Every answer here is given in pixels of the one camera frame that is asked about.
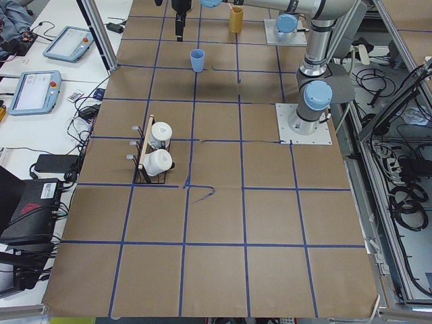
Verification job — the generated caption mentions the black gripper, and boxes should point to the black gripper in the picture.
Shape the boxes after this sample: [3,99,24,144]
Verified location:
[171,0,192,41]

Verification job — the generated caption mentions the light blue plastic cup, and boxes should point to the light blue plastic cup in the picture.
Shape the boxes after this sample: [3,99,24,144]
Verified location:
[190,49,205,73]

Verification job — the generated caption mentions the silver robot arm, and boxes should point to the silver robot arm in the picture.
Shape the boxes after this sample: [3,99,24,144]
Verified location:
[227,0,360,136]
[274,13,298,39]

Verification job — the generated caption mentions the bamboo cylinder holder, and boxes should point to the bamboo cylinder holder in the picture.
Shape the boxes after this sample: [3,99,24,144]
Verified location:
[229,6,244,34]

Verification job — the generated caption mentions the wooden rack dowel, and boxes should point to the wooden rack dowel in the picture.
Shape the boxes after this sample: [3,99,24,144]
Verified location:
[138,114,155,170]

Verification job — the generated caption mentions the teach pendant far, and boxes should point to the teach pendant far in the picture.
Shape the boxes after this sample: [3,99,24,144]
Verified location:
[43,26,94,63]

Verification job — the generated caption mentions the teach pendant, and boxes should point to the teach pendant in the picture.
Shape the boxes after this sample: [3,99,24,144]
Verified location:
[7,70,61,116]
[43,26,94,63]

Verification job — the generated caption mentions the white mug far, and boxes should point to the white mug far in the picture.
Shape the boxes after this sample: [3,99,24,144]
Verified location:
[148,121,173,149]

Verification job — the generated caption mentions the white mug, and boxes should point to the white mug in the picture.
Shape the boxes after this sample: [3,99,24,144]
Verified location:
[144,148,173,176]
[148,121,173,149]

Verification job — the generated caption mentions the small remote control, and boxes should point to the small remote control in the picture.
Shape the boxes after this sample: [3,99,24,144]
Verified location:
[67,90,84,103]

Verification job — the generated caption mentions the white mug near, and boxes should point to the white mug near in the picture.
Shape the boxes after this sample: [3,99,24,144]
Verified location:
[144,148,173,176]

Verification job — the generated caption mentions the teach pendant near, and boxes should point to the teach pendant near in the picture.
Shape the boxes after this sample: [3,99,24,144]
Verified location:
[7,70,61,116]

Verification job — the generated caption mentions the grey office chair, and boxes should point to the grey office chair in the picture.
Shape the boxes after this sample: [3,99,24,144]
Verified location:
[328,1,367,105]

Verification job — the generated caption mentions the black power adapter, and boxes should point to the black power adapter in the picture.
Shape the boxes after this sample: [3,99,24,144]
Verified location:
[34,154,78,173]

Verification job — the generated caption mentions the black computer box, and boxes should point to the black computer box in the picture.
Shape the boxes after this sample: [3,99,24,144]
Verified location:
[1,167,63,250]

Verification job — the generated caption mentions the aluminium frame post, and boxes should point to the aluminium frame post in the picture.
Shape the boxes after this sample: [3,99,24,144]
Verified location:
[76,0,117,72]

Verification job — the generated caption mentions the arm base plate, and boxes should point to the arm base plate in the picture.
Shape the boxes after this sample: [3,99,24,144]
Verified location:
[275,103,332,145]
[264,19,307,47]

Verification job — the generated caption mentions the black wire mug rack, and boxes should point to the black wire mug rack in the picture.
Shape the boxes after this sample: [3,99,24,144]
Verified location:
[126,119,175,184]

